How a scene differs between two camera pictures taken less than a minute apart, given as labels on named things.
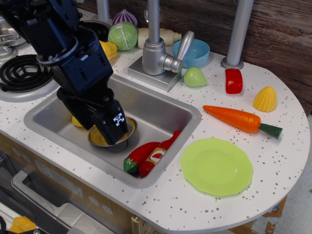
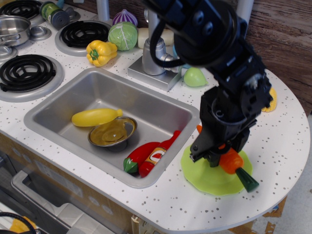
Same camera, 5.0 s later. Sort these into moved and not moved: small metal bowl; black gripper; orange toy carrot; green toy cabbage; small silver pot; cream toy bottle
Moved: orange toy carrot; black gripper
Not moved: cream toy bottle; small silver pot; small metal bowl; green toy cabbage
